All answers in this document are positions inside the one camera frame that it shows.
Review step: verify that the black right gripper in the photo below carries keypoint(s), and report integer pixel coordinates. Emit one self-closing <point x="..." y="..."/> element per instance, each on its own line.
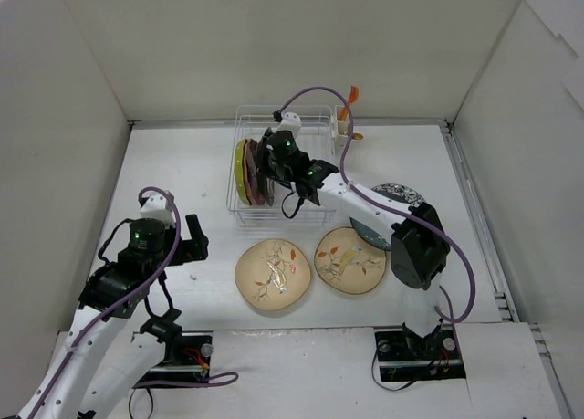
<point x="265" y="159"/>

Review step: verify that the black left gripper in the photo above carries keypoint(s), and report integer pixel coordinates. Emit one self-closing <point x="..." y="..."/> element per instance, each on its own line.
<point x="183" y="253"/>

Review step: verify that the pink polka dot plate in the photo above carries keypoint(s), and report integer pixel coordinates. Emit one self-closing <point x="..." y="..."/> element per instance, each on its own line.
<point x="253" y="192"/>

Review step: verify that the green polka dot plate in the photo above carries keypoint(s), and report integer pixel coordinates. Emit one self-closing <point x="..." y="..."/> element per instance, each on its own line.
<point x="239" y="172"/>

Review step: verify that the beige bird plate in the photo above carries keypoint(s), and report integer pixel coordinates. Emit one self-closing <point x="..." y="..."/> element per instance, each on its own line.
<point x="349" y="264"/>
<point x="272" y="275"/>

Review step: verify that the dark teal plate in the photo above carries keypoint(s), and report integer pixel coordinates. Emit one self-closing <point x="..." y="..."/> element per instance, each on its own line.
<point x="370" y="236"/>

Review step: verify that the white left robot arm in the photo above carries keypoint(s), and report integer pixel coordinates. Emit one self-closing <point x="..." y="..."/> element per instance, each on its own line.
<point x="73" y="387"/>

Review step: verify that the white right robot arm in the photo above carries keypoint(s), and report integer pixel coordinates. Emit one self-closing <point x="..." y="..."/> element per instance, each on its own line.
<point x="418" y="253"/>

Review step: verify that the white cutlery holder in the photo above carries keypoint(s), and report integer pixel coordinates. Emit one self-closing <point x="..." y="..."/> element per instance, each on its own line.
<point x="340" y="128"/>

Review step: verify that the orange plastic fork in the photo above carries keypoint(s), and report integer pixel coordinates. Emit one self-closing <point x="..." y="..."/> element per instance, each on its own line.
<point x="352" y="98"/>

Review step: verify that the black white patterned plate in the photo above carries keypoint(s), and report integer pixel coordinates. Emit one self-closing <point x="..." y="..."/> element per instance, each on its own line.
<point x="400" y="193"/>

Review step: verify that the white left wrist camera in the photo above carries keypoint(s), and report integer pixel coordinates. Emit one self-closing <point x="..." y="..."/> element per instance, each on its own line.
<point x="156" y="206"/>

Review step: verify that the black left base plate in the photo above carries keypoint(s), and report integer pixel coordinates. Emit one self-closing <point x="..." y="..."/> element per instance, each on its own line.
<point x="189" y="363"/>

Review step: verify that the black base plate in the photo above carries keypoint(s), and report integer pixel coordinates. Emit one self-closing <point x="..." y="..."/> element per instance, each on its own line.
<point x="189" y="363"/>
<point x="395" y="362"/>

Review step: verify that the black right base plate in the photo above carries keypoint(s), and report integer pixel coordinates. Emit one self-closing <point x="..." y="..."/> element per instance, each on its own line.
<point x="395" y="362"/>

